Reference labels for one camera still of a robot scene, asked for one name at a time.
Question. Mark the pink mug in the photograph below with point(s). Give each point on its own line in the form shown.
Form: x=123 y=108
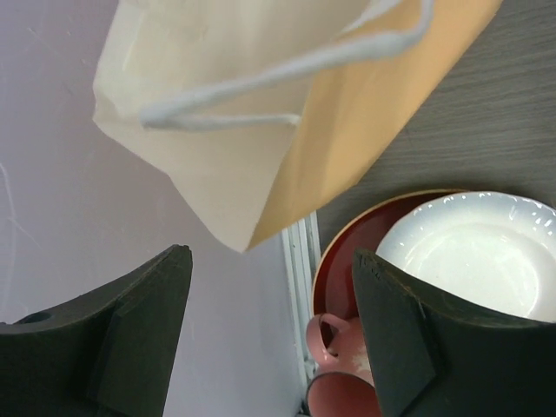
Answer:
x=343 y=385

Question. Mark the white paper plates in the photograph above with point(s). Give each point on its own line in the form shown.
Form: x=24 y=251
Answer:
x=493 y=249

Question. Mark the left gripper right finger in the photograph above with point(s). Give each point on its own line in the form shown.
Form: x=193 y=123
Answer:
x=434 y=354

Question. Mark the brown paper bag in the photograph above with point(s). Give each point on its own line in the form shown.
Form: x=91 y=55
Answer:
x=262 y=112

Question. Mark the aluminium rail frame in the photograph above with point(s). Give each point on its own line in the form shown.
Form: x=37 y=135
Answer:
x=302 y=254

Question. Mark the red round tray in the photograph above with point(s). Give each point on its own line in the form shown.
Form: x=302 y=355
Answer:
x=333 y=290

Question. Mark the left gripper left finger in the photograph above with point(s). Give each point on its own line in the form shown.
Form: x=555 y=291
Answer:
x=109 y=352

